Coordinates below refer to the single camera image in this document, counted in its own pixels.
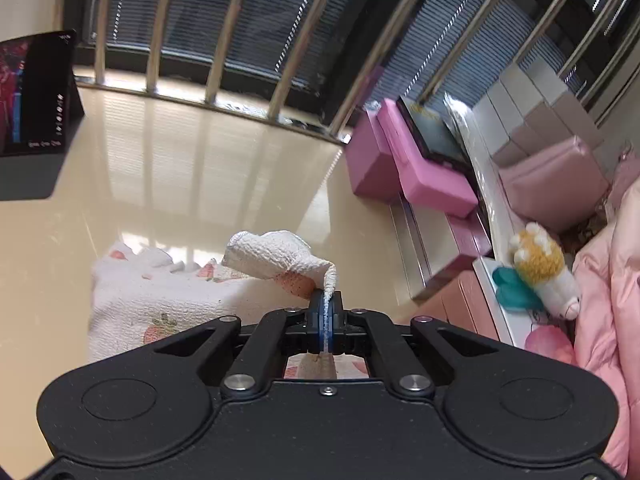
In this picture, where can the dark pink box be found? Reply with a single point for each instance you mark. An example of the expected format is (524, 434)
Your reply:
(371, 168)

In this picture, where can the grey cardboard box top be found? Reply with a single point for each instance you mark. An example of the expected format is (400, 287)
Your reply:
(563, 102)

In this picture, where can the black tablet on stand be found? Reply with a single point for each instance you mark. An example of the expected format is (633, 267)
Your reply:
(41, 110)

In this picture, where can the metal window railing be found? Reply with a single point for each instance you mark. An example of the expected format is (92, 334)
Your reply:
(317, 65)

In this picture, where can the pink cushion bag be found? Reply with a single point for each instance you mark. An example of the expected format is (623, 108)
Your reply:
(558, 187)

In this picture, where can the plush alpaca toy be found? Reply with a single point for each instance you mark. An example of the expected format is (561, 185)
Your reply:
(538, 278)

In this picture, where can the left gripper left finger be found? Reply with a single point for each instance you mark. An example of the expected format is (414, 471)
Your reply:
(267, 346)

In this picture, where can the light pink storage box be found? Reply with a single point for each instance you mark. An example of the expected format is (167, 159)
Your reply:
(462, 303)

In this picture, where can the pink puffy jacket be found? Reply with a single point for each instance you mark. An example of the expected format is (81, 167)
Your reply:
(606, 338)

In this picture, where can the grey cardboard box stack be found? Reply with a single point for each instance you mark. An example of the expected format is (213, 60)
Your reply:
(504, 130)

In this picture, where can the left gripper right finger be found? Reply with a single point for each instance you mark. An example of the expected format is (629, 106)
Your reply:
(374, 337)

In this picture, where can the black flat box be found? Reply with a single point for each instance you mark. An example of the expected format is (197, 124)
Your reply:
(433, 138)

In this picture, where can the magenta foam block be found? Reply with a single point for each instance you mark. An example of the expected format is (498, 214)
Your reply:
(423, 182)

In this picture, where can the white strawberry print garment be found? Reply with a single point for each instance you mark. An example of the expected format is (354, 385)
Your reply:
(142, 297)

